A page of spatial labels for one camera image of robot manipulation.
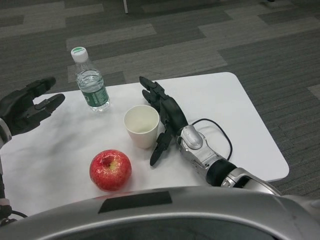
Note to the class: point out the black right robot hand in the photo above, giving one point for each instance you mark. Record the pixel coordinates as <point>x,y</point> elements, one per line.
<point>173,112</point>

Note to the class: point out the white paper cup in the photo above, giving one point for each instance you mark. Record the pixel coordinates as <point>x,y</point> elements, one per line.
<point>142,140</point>

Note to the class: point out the silver robot chest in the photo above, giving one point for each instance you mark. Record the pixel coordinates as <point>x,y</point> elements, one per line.
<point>175,220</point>

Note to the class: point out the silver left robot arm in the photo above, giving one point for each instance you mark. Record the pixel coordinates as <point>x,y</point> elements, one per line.
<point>3,135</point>

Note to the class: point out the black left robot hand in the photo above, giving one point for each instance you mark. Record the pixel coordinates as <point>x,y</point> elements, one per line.
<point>17,112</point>

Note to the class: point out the red apple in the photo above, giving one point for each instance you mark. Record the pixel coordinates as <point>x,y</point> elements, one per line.
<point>110,172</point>

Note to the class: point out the clear water bottle green label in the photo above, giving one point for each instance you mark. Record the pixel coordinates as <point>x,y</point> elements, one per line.
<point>93,92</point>

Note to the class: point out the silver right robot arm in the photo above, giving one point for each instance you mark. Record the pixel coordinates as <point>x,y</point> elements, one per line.
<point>200,147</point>

